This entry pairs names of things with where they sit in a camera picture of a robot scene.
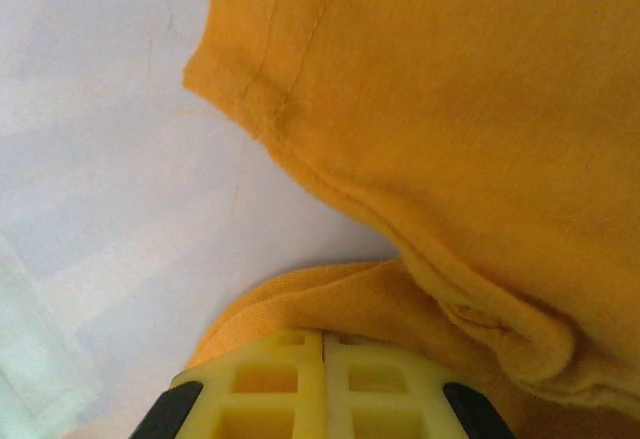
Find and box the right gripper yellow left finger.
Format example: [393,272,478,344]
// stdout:
[130,329,329,439]

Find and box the yellow t-shirt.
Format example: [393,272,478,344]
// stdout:
[180,0,640,439]

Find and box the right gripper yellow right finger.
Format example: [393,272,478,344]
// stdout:
[324,334,519,439]

